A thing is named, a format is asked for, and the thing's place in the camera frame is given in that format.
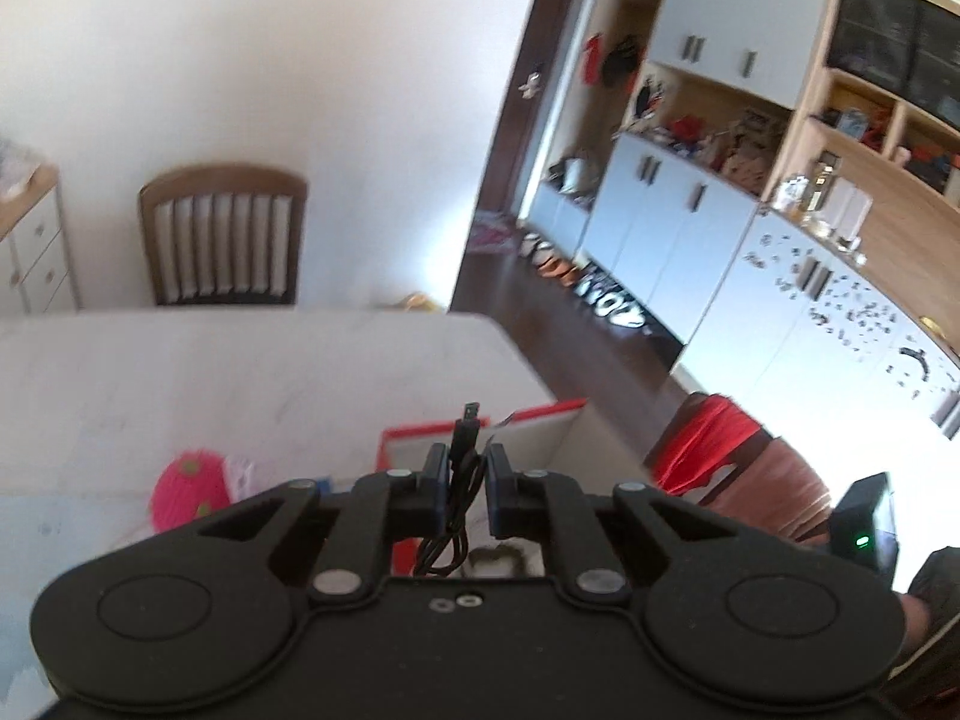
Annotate black usb cable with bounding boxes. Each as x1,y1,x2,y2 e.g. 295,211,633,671
413,401,488,581

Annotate red white cardboard box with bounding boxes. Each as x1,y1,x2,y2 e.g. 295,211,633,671
376,400,652,578

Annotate white patterned small bag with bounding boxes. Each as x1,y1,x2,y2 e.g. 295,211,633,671
223,455,256,502

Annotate red cloth on chair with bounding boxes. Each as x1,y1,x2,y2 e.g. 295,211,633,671
651,394,761,496

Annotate pink dragon fruit plush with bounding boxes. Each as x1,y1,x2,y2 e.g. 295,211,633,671
149,450,231,533

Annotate wooden chair near right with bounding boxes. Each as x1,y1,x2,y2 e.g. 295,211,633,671
644,421,828,546

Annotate yellow bag trash bin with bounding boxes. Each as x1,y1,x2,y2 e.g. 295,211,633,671
400,293,439,312

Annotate black device green light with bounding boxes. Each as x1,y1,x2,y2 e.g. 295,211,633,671
827,473,900,585

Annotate brown wooden chair far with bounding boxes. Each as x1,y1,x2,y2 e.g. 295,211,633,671
139,163,309,307

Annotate red patterned rug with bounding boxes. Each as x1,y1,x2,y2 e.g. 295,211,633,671
467,210,516,255

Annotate white handbag on shelf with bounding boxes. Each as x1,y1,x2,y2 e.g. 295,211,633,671
560,156,596,195

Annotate wooden sideboard white drawers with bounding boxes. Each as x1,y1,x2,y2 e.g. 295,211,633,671
0,164,80,319

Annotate white tall cabinet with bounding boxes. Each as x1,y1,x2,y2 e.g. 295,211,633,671
534,0,958,440

